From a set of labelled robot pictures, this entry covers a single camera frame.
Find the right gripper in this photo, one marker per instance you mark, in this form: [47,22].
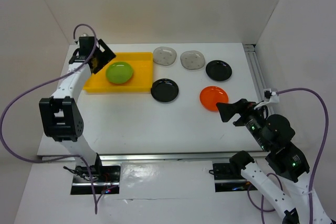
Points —
[242,106]

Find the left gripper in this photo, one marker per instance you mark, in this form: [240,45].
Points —
[107,56]

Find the green plate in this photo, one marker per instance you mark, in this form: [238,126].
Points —
[119,72]

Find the orange plate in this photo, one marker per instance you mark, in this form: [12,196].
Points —
[212,95]

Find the black plate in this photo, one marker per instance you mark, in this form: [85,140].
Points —
[218,70]
[164,90]

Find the clear glass plate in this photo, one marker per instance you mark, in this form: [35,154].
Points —
[192,60]
[164,56]

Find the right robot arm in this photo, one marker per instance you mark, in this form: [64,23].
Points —
[300,203]

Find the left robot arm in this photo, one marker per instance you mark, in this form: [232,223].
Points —
[60,115]

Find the yellow plastic bin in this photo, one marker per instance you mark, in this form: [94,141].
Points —
[141,80]

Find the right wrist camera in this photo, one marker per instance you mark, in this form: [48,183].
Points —
[270,97]

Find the aluminium rail right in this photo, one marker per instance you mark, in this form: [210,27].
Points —
[255,69]

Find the aluminium rail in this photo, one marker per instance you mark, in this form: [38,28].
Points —
[255,69]
[165,157]

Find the aluminium rail front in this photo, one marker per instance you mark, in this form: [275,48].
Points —
[165,157]

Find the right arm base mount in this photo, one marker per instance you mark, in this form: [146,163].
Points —
[226,181]

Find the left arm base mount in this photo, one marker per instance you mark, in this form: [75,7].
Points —
[108,182]

